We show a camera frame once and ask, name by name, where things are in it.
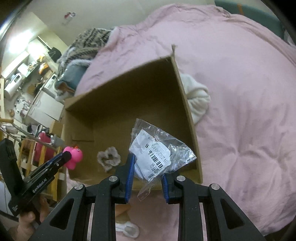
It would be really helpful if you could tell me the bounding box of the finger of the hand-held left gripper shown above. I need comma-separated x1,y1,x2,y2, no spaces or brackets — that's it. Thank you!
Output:
29,151,73,183

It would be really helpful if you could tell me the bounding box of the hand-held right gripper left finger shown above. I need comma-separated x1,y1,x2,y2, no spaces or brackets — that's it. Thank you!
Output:
38,154,137,241

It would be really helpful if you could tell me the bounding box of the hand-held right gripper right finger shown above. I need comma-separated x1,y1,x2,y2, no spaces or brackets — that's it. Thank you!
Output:
161,173,266,241

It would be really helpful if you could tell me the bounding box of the pink plush toy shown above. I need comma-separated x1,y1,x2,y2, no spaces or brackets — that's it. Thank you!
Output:
62,146,84,170

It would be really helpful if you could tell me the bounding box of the clear plastic bag white label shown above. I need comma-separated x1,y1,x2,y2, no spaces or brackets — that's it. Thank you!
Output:
129,118,197,202

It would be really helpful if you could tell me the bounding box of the brown cardboard box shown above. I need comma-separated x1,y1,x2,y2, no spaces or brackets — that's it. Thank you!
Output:
61,44,204,192

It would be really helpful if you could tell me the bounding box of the person's left hand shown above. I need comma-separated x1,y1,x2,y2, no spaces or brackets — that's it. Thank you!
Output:
17,196,51,241

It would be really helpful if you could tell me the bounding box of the red suitcase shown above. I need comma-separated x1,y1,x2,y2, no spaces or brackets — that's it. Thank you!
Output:
33,132,57,167

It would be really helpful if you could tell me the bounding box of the wooden rack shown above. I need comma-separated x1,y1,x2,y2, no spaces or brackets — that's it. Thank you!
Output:
0,118,64,202

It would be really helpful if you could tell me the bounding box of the grey furry scrunchie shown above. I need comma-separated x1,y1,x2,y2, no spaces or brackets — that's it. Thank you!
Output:
97,146,122,172

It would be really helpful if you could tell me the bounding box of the white fuzzy slipper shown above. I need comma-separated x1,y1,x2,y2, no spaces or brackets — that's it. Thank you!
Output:
115,221,140,239

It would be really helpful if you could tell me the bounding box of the white cabinet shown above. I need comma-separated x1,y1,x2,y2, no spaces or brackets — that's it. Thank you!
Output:
27,74,65,121

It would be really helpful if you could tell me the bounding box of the white kitchen appliance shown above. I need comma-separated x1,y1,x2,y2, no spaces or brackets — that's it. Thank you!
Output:
3,73,23,100

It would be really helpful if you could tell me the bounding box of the blue grey pillow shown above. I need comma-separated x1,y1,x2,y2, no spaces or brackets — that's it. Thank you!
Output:
55,60,91,92

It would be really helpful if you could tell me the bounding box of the white fluffy cloth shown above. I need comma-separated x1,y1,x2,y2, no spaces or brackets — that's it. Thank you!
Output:
181,72,212,125

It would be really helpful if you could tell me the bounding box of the black hanging bag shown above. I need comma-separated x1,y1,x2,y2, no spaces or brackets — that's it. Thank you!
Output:
49,47,62,62

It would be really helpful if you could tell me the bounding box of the pink quilted blanket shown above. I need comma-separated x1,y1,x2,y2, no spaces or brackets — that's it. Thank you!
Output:
66,3,296,241

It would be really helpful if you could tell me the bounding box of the grey striped knit blanket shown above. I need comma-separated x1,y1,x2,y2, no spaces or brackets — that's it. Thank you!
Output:
57,27,115,77

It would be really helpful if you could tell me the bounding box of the teal headboard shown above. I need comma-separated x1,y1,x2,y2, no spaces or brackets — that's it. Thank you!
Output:
214,0,285,40

